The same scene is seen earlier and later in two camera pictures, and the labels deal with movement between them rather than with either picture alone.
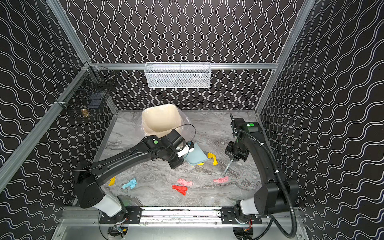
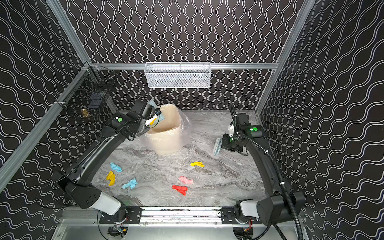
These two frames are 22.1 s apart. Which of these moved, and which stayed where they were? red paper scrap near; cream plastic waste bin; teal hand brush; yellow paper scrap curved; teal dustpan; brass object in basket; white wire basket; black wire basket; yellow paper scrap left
Moved: yellow paper scrap curved; teal dustpan; teal hand brush
Stayed: cream plastic waste bin; white wire basket; brass object in basket; yellow paper scrap left; black wire basket; red paper scrap near
